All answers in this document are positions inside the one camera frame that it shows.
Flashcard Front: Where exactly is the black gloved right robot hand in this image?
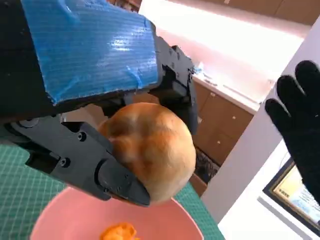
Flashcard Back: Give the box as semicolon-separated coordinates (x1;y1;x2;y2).
264;59;320;201

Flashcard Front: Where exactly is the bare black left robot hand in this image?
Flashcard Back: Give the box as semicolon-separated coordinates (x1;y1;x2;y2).
0;0;200;208

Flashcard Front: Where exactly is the round toy bread bun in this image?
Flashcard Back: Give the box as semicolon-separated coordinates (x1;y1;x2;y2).
97;102;197;207

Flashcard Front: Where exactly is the pink bowl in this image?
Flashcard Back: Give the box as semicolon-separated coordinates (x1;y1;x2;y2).
29;186;205;240

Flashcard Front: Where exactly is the rectangular toy bread loaf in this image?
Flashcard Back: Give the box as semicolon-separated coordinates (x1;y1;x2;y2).
99;222;141;240

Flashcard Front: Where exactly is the black framed picture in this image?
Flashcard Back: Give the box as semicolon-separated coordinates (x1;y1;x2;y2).
262;156;320;238

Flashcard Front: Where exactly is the brown wooden drawer cabinet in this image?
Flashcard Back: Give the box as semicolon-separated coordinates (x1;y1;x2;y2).
191;79;256;166

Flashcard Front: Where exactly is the brown cardboard box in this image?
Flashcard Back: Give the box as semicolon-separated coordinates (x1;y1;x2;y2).
189;172;209;198

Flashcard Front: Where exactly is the green cutting mat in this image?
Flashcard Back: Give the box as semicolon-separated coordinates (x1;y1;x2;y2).
0;144;226;240

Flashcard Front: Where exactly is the tangled black cable bundle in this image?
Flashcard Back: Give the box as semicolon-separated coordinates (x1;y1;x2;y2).
193;146;221;184

